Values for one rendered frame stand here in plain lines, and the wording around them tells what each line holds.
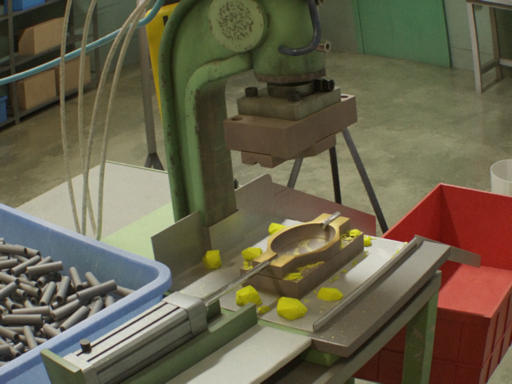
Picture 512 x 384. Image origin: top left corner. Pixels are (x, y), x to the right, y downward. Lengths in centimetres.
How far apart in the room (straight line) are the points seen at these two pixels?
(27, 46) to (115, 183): 510
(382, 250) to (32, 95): 565
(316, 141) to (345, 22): 640
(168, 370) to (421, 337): 47
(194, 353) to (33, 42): 582
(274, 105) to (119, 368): 39
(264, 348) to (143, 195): 70
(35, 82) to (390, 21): 324
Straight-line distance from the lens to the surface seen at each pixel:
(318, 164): 449
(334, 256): 111
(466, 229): 208
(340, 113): 107
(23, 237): 135
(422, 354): 125
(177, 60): 114
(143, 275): 110
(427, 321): 121
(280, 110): 100
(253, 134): 100
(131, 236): 131
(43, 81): 673
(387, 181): 420
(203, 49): 110
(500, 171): 344
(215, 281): 113
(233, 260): 118
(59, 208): 161
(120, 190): 164
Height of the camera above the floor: 151
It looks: 21 degrees down
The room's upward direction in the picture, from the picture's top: 6 degrees counter-clockwise
